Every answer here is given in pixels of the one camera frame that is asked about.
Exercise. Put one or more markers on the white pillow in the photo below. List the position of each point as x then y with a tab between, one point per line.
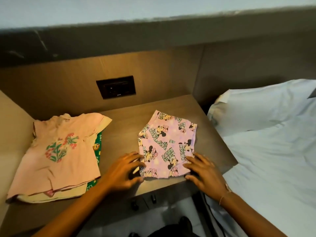
259	108

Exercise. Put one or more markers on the person's right hand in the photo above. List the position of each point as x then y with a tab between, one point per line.
208	177

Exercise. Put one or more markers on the pink floral t-shirt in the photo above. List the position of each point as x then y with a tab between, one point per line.
61	155

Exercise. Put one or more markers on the person's left hand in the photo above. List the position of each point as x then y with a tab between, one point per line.
121	172

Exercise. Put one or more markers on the person's right thumb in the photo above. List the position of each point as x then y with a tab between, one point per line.
191	177

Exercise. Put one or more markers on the pink cartoon print shorts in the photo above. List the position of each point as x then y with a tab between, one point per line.
167	143

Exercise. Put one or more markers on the person's left thumb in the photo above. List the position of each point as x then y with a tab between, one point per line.
137	180

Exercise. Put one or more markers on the black drawer knob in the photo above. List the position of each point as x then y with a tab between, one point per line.
134	205
153	197

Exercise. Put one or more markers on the person's right forearm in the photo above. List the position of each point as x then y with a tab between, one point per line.
249	217

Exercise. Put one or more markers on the green printed garment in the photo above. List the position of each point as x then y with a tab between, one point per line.
98	148

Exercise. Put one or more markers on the white bed sheet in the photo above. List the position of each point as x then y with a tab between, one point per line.
271	175

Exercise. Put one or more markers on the person's dark trousers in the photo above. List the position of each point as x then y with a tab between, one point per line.
172	232

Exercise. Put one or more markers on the person's right middle finger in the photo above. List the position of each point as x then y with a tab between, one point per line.
193	159

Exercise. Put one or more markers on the cream garment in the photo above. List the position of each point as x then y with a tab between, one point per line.
69	193

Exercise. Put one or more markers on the black wall socket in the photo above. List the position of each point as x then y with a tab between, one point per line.
116	87

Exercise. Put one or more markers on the person's black shoe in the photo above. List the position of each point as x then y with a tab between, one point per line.
185	222

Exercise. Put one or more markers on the person's left forearm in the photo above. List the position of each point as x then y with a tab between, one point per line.
74	212

